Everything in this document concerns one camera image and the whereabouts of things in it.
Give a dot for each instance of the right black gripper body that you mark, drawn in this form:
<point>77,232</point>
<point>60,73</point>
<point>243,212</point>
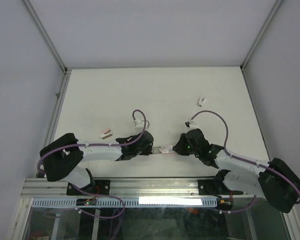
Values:
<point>184,149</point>

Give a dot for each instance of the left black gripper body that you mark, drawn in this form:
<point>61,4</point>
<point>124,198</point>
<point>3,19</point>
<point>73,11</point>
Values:
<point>145,152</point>

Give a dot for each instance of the red white staple box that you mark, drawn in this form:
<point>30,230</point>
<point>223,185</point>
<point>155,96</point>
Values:
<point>167,150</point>

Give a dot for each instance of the pink white mini stapler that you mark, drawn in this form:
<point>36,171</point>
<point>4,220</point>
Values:
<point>107,133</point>

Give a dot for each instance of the staple box tray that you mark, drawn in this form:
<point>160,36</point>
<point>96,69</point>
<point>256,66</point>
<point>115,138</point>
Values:
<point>156,150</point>

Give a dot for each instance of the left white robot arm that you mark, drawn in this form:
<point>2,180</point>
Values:
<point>61,158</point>

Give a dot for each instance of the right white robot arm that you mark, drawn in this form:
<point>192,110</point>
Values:
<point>271,180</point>

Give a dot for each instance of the white staple remover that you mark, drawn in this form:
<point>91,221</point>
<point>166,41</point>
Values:
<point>201,102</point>

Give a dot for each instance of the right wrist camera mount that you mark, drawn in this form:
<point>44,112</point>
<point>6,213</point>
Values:
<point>191,124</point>

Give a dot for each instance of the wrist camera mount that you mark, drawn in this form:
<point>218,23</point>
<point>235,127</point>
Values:
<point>140,124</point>
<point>191,124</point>

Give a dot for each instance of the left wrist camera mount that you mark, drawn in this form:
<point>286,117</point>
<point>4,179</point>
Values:
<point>140,124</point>

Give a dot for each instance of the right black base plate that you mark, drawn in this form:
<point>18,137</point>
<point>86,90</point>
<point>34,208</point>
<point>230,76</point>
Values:
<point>208,187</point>

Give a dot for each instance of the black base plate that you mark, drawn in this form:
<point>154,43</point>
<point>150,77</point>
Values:
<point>100,187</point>
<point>208,187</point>

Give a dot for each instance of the white slotted cable duct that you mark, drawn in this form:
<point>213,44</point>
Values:
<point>137,202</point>

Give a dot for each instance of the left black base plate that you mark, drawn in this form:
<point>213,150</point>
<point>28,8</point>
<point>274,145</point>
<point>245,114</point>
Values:
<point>100,187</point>

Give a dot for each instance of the right aluminium frame post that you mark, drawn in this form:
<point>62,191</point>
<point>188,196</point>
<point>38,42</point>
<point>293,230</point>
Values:
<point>261,33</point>

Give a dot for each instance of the aluminium frame post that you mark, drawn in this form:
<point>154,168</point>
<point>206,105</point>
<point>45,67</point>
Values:
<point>261,33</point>
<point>45,36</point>

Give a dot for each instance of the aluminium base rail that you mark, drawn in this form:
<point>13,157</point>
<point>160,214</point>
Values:
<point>121,187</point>

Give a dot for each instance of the left aluminium frame post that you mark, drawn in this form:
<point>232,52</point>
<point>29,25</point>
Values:
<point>45,36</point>

